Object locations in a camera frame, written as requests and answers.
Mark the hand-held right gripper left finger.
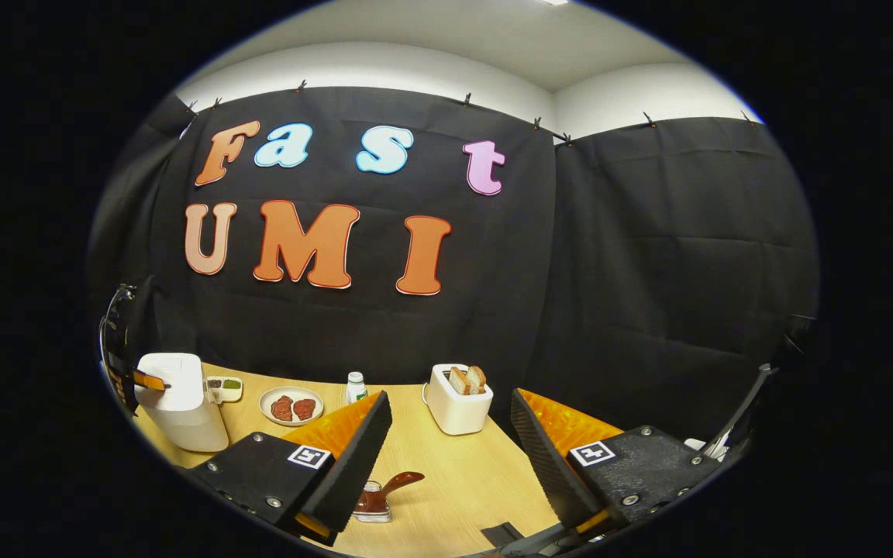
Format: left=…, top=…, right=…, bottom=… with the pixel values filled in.
left=183, top=390, right=394, bottom=547

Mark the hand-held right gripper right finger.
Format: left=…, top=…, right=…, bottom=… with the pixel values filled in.
left=510, top=387, right=726, bottom=537

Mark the white rice cooker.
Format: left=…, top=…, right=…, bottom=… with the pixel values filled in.
left=135, top=353, right=230, bottom=453

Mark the dark wooden spoon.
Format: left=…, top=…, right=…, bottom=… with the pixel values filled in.
left=353, top=470, right=426, bottom=514

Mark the clear chopstick holder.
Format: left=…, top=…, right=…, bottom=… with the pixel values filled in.
left=352, top=480, right=395, bottom=523

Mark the white divided sauce dish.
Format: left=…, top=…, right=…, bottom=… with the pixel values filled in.
left=205, top=376, right=244, bottom=404

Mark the dark grey table clamp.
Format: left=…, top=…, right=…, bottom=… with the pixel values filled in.
left=480, top=522, right=526, bottom=547

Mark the round white plate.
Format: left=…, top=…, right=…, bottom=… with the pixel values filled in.
left=259, top=386, right=325, bottom=427

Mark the cream toaster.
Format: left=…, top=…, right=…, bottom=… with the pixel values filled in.
left=425, top=363, right=494, bottom=436

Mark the grey metal rod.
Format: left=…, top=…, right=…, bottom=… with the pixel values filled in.
left=698, top=363, right=774, bottom=460

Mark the black backdrop cloth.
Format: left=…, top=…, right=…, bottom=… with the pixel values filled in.
left=86, top=85, right=819, bottom=443

